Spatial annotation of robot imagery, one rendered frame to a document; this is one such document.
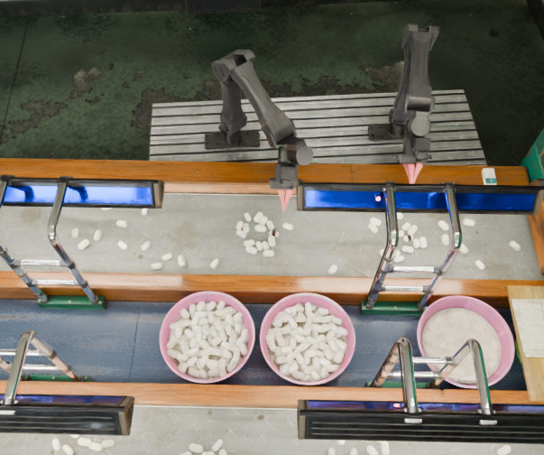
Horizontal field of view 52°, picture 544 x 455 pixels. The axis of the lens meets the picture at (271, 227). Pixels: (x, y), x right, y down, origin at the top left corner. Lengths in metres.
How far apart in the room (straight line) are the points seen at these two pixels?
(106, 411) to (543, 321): 1.19
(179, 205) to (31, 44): 2.05
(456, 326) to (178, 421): 0.83
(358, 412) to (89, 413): 0.54
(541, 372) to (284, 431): 0.71
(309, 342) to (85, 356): 0.65
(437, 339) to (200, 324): 0.68
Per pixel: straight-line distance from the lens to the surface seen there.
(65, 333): 1.81
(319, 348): 1.64
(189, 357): 1.64
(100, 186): 1.49
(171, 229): 1.81
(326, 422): 1.21
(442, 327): 1.72
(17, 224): 1.96
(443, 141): 2.18
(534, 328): 1.76
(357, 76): 3.28
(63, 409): 1.27
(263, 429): 1.57
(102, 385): 1.63
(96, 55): 3.50
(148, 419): 1.60
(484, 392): 1.27
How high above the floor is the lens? 2.28
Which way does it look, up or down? 60 degrees down
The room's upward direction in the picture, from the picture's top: straight up
